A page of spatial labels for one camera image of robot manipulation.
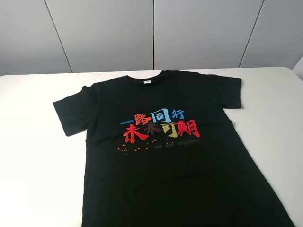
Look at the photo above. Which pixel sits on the black printed t-shirt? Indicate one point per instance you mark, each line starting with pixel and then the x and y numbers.
pixel 161 152

